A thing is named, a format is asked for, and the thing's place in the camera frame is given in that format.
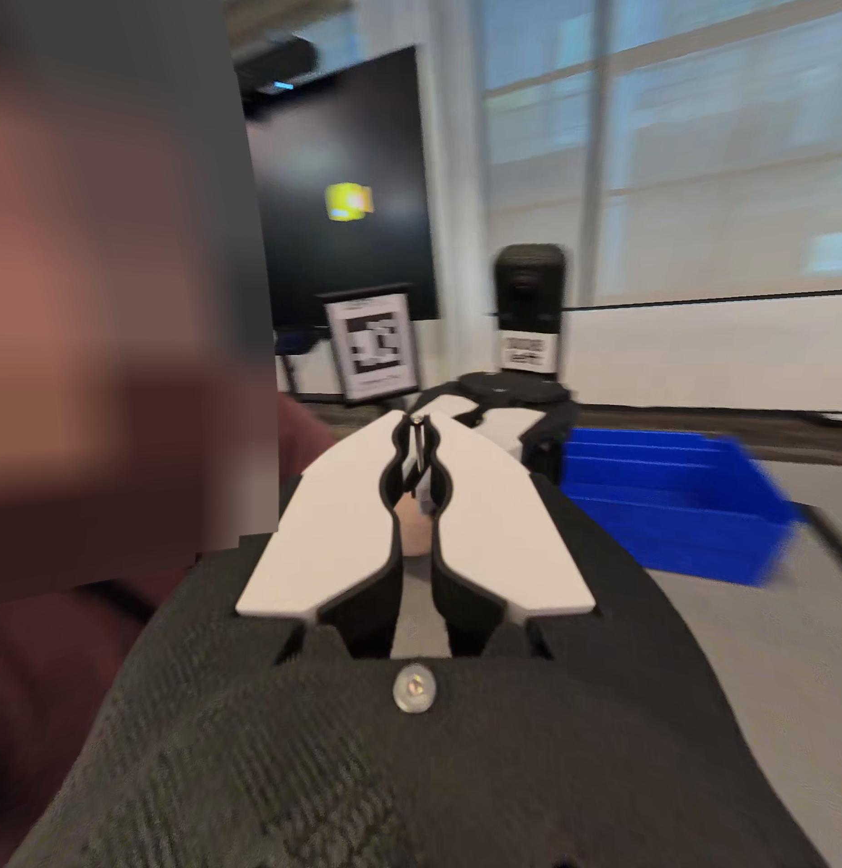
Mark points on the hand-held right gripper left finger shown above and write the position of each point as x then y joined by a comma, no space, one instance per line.
326,536

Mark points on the small metal bolt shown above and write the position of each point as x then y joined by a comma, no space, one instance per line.
419,451

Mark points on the person in maroon shirt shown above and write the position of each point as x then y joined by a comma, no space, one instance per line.
27,678

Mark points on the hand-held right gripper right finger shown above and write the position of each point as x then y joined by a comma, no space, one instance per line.
516,536

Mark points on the blue plastic parts bin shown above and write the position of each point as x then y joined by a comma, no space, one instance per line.
665,508

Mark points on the framed marker sign on stand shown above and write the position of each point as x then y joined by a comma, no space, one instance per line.
373,346

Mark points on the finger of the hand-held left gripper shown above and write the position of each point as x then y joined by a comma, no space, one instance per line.
512,430
448,407

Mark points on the dark wall screen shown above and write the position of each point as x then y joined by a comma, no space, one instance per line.
339,271

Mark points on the large gridded window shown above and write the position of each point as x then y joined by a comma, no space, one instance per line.
699,135

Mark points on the person's left hand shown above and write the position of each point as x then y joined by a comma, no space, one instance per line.
415,536

